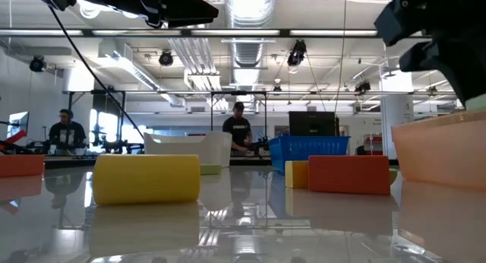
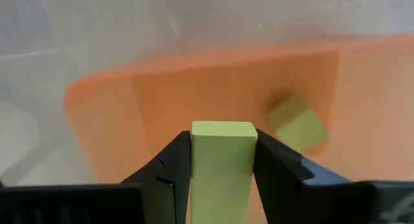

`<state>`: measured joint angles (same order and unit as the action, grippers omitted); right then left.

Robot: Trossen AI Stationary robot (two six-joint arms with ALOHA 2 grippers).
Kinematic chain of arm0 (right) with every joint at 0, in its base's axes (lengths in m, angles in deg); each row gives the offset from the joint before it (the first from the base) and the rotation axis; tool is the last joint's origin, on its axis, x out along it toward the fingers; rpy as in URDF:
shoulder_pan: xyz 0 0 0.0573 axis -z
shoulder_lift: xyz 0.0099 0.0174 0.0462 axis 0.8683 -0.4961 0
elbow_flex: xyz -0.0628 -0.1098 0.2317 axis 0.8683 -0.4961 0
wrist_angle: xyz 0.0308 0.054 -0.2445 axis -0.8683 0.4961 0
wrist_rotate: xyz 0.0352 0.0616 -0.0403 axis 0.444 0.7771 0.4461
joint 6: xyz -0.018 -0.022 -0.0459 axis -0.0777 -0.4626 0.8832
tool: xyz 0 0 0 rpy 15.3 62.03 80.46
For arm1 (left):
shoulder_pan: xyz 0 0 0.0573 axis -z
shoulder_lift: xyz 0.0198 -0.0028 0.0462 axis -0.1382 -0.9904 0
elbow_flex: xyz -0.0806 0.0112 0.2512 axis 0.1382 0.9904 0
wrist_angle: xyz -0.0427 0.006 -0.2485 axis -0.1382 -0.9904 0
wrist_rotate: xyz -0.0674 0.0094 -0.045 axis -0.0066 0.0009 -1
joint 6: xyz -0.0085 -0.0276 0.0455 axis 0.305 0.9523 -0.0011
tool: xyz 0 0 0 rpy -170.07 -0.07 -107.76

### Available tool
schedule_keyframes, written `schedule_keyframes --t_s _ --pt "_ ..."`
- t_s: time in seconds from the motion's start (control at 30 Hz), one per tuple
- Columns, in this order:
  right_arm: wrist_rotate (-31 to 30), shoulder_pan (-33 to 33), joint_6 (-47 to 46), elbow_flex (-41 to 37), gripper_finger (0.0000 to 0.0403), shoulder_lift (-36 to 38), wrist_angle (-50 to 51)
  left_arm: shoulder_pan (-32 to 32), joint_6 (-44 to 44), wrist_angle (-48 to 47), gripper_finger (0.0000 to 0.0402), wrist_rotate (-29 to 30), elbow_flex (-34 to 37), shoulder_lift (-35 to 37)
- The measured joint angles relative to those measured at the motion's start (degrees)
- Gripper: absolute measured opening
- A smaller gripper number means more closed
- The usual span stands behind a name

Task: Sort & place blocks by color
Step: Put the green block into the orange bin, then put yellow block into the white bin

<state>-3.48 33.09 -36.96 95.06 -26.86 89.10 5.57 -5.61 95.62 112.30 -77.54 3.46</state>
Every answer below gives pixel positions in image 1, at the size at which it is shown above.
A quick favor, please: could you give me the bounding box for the person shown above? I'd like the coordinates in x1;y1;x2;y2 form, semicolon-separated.
222;101;254;154
48;108;87;157

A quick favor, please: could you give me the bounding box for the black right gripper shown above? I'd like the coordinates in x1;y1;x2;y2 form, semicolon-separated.
374;0;486;108

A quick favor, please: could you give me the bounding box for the black metal frame post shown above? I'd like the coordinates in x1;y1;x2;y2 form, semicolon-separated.
44;155;399;170

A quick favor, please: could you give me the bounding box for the LED light bar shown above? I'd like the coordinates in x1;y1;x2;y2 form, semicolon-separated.
0;28;432;38

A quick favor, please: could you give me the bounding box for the blue plastic basket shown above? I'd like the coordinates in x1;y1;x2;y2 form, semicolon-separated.
268;135;352;176

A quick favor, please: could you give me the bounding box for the red tool cabinet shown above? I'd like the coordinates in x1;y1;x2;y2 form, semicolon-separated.
363;133;383;156

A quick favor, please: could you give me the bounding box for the white plastic bin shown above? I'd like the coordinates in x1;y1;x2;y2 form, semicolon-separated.
143;131;233;168

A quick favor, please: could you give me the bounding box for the silver round ventilation duct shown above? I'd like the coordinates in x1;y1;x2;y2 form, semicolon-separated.
222;0;278;68

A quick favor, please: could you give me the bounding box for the yellow rectangular block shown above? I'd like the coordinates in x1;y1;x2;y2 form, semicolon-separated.
284;160;311;189

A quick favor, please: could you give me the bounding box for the yellow cylinder block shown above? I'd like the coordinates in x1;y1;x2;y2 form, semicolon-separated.
92;153;201;207

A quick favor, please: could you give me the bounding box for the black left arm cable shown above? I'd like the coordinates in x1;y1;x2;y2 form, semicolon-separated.
48;5;146;141

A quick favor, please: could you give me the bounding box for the white rectangular air duct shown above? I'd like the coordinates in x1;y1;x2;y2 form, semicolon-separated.
93;36;187;106

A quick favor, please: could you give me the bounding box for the background computer monitor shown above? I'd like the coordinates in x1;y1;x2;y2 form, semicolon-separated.
6;110;30;139

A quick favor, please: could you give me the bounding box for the white building pillar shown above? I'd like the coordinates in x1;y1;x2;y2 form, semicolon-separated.
380;71;415;160

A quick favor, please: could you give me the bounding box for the orange rectangular block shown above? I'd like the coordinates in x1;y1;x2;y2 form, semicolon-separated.
308;154;392;196
0;154;46;179

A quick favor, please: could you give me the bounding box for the orange plastic bin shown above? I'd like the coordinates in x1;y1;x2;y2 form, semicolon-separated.
391;109;486;191

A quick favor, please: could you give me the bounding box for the red background machine part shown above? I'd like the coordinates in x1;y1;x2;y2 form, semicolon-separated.
0;128;28;150

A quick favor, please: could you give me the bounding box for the black rectangular equipment box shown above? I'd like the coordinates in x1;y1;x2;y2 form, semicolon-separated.
289;109;341;137

